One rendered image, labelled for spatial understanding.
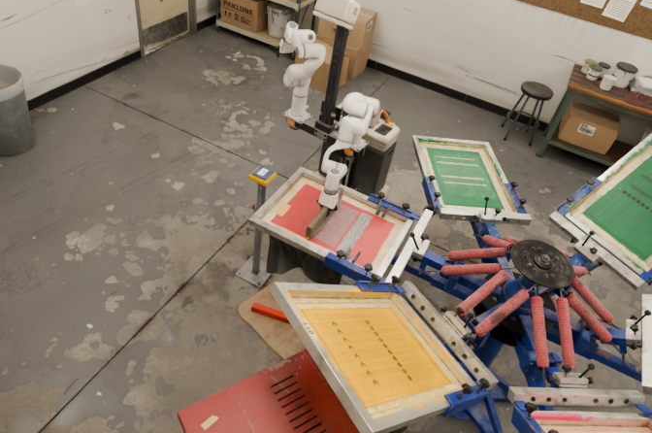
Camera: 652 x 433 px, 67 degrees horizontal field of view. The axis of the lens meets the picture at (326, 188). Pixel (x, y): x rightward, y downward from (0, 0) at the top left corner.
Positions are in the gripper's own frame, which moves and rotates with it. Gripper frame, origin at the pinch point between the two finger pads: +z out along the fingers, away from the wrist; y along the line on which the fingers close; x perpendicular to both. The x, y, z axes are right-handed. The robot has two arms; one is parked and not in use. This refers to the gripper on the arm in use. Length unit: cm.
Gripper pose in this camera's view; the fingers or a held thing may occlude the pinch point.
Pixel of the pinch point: (325, 212)
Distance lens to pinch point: 282.7
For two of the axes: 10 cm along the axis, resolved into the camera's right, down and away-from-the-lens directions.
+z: -1.8, 7.9, 5.9
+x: -4.4, 4.7, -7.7
